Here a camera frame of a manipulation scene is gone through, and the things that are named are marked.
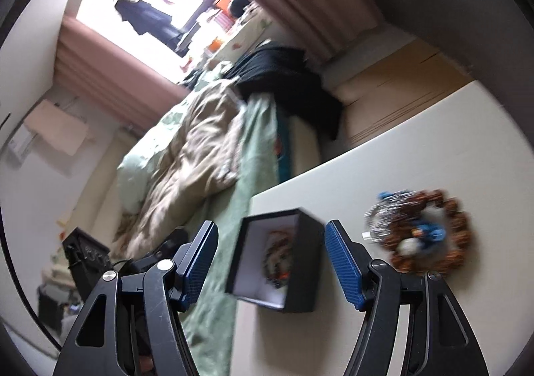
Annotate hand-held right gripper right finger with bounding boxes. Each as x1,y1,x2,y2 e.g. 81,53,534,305
324,220,490,376

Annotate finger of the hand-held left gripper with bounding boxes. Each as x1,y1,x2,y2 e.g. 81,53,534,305
160,227,190,262

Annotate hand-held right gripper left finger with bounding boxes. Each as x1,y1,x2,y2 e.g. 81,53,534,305
52,220,220,376

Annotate black jewelry box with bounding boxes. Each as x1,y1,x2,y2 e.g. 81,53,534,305
224,207,326,314

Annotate multicoloured bead bracelet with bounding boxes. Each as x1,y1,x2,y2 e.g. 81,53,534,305
262,230,293,289

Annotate brown wooden bead bracelet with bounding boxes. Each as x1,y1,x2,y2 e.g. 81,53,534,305
386,188,474,277

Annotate light green printed quilt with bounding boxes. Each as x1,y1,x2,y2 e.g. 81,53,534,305
117,107,197,214

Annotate beige duvet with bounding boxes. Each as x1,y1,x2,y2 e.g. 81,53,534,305
112,80,247,264

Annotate green bed sheet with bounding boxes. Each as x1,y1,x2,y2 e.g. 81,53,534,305
184,94,281,376

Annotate white bed base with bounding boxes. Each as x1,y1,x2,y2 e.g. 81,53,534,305
288,115,324,182

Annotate pale pink towel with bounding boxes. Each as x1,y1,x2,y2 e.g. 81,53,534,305
23,101,94,157

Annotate white air conditioner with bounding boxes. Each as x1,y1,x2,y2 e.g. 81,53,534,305
0,126,34,160

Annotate black clothing pile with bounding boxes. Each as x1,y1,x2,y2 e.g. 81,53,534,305
234,42,345,141

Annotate white printed window cushion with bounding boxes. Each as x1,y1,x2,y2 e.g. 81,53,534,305
209,5,276,64

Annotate hanging black garment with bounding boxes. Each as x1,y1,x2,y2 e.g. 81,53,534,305
114,0,184,41

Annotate dark green plush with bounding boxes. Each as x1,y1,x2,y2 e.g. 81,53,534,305
227,0,251,20

